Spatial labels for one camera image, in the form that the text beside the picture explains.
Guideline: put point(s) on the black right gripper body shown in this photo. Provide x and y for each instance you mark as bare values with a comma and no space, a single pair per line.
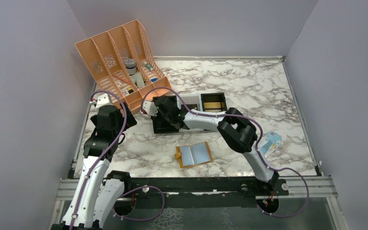
164,106

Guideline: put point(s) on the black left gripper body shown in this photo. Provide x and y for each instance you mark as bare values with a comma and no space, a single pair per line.
120,113

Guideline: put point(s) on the tan leather card holder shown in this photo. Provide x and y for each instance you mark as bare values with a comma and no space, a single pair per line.
179,157

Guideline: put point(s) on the light blue card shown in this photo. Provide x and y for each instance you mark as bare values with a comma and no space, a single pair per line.
193,155

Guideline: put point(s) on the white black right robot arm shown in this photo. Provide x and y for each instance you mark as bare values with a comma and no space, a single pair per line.
236,129

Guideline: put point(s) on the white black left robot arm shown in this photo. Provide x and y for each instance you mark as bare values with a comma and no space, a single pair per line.
93,199

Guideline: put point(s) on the gold credit card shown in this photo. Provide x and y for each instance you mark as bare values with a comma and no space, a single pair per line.
213,106

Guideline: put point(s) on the black left tray bin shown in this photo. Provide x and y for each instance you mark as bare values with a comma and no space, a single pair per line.
160,126

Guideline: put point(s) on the black tray bin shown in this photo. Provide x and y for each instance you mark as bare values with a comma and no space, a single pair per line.
160,126
214,97

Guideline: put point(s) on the black right tray bin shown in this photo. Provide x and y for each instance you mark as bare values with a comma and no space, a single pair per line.
214,97

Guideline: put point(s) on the peach plastic desk organizer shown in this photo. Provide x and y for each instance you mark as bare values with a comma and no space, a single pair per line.
104,56

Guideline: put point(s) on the grey round jar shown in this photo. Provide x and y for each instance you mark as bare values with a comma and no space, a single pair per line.
131,66

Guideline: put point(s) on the clear blue packaged item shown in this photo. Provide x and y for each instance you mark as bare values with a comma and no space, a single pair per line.
272,141

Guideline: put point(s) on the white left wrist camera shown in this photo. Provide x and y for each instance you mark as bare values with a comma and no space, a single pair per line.
102,100

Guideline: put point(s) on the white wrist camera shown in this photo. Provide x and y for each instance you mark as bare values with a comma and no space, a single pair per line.
102,100
149,108

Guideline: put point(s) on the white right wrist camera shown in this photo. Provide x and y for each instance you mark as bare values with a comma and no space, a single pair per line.
149,108

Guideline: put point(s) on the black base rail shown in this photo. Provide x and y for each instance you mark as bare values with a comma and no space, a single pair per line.
197,192

